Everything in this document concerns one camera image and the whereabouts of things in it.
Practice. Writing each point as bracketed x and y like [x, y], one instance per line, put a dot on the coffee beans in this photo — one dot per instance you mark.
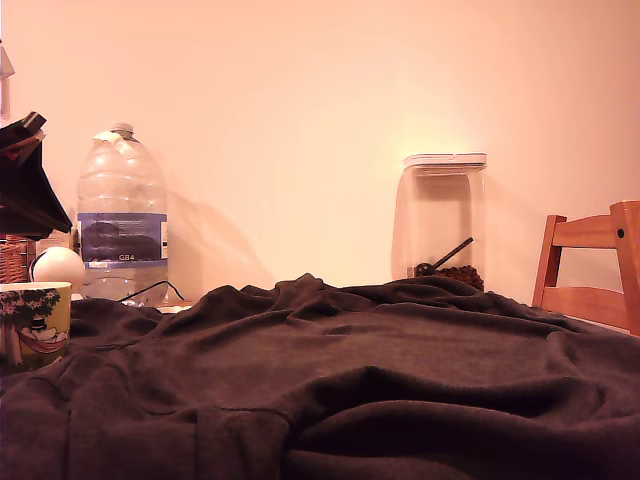
[462, 276]

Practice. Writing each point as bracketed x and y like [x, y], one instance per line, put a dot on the woven basket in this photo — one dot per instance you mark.
[12, 260]

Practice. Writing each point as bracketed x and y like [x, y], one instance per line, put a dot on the large clear water bottle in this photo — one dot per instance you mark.
[122, 210]

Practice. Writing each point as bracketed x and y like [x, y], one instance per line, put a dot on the printed yellow-green mug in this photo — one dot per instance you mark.
[35, 325]

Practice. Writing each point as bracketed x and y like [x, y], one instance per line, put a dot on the dark brown cloth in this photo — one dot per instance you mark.
[320, 380]

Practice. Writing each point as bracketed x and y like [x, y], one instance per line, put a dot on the clear lidded storage jar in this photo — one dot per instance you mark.
[440, 210]

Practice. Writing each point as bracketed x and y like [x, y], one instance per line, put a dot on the black scoop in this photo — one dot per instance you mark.
[440, 262]

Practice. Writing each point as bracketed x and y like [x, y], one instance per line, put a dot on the wooden chair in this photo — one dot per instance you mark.
[585, 300]

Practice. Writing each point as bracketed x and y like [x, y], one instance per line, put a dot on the small white round camera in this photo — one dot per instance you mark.
[59, 270]

